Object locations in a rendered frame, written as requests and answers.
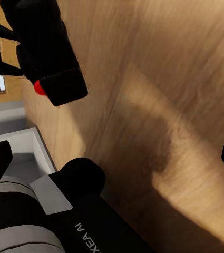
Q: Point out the digital camera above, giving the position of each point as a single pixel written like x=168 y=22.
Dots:
x=44 y=52

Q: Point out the desk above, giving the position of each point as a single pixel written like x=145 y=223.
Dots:
x=31 y=159

